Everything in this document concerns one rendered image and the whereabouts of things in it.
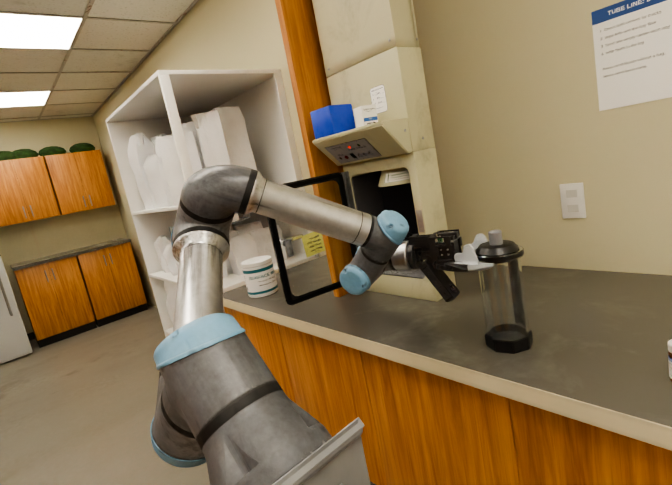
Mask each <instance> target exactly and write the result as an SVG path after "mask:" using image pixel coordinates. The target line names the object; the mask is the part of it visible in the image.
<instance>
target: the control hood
mask: <svg viewBox="0 0 672 485"><path fill-rule="evenodd" d="M362 138H365V139H366V140H367V141H368V142H369V143H370V144H371V145H372V146H373V147H374V148H375V149H376V150H377V151H378V152H379V153H380V154H381V155H382V156H378V157H373V158H368V159H362V160H357V161H352V162H347V163H340V162H339V161H338V160H337V159H336V158H335V157H334V156H333V155H331V154H330V153H329V152H328V151H327V150H326V149H325V148H326V147H330V146H334V145H338V144H342V143H346V142H350V141H354V140H358V139H362ZM312 142H313V144H314V145H315V146H316V147H317V148H318V149H319V150H321V151H322V152H323V153H324V154H325V155H326V156H327V157H328V158H329V159H330V160H332V161H333V162H334V163H335V164H336V165H337V166H341V165H347V164H352V163H357V162H363V161H368V160H374V159H379V158H384V157H390V156H395V155H401V154H406V153H411V152H412V151H413V150H412V144H411V138H410V131H409V125H408V119H407V118H402V119H394V120H386V121H380V122H376V123H372V124H369V125H365V126H362V127H358V128H355V129H351V130H347V131H344V132H340V133H337V134H333V135H330V136H326V137H322V138H319V139H315V140H313V141H312Z"/></svg>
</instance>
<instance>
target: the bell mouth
mask: <svg viewBox="0 0 672 485"><path fill-rule="evenodd" d="M406 183H410V176H409V171H408V170H407V169H406V168H404V167H402V168H396V169H389V170H383V171H382V172H381V176H380V180H379V184H378V187H387V186H395V185H401V184H406Z"/></svg>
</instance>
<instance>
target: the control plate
mask: <svg viewBox="0 0 672 485"><path fill-rule="evenodd" d="M357 144H360V146H357ZM348 146H350V147H351V148H348ZM325 149H326V150H327V151H328V152H329V153H330V154H331V155H333V156H334V157H335V158H336V159H337V160H338V161H339V162H340V163H347V162H352V161H357V160H362V159H368V158H373V157H378V156H382V155H381V154H380V153H379V152H378V151H377V150H376V149H375V148H374V147H373V146H372V145H371V144H370V143H369V142H368V141H367V140H366V139H365V138H362V139H358V140H354V141H350V142H346V143H342V144H338V145H334V146H330V147H326V148H325ZM368 151H370V152H371V153H368ZM363 152H365V154H364V155H363ZM351 153H353V154H354V155H355V156H356V157H357V158H353V157H352V156H351V155H350V154H351ZM358 153H359V154H360V155H359V156H358ZM345 156H348V157H349V158H348V159H346V158H345ZM339 157H341V158H342V159H340V158H339Z"/></svg>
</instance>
